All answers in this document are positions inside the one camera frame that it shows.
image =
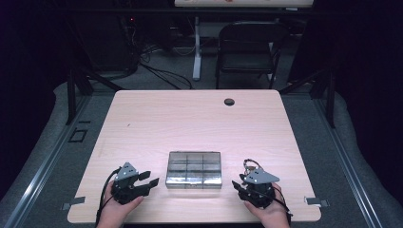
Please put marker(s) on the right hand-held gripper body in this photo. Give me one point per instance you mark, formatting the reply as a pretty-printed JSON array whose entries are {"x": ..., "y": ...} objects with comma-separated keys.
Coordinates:
[{"x": 260, "y": 190}]

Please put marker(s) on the metal floor rail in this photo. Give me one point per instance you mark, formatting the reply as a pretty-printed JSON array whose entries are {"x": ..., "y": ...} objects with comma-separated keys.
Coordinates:
[
  {"x": 348, "y": 171},
  {"x": 44, "y": 171}
]

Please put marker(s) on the black metal stand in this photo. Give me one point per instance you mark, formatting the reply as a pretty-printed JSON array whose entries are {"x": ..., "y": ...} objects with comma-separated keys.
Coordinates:
[
  {"x": 71, "y": 95},
  {"x": 330, "y": 98}
]

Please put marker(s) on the black folding chair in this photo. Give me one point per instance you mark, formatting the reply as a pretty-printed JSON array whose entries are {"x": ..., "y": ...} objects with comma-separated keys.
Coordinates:
[{"x": 250, "y": 47}]

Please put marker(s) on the grey tape piece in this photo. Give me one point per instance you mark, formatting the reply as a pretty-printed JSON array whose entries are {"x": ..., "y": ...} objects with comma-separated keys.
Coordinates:
[
  {"x": 74, "y": 202},
  {"x": 316, "y": 201}
]

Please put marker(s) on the black table grommet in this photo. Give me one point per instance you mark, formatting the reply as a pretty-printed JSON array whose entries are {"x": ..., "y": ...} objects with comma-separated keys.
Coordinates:
[{"x": 229, "y": 102}]

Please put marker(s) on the white table leg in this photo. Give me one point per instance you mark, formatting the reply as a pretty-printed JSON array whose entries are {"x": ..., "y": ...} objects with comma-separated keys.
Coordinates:
[{"x": 197, "y": 50}]

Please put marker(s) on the person's right hand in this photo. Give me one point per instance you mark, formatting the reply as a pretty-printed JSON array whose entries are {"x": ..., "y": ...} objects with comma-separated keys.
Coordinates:
[{"x": 272, "y": 217}]

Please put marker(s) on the person's left hand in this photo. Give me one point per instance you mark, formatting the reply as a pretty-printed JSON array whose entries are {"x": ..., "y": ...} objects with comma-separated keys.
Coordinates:
[{"x": 114, "y": 212}]

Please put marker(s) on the clear plastic compartment box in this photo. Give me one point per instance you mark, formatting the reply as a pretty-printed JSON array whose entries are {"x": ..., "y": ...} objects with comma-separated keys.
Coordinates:
[{"x": 194, "y": 171}]

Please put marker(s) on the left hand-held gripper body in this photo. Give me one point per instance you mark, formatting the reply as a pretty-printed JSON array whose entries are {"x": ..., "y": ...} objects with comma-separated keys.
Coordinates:
[{"x": 126, "y": 186}]

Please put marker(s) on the dark computer equipment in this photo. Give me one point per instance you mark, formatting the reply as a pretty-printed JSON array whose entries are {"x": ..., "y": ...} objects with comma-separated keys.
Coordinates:
[{"x": 107, "y": 44}]

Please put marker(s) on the black tape square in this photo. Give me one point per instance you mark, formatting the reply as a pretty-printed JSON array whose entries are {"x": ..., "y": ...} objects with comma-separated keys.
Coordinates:
[{"x": 70, "y": 137}]

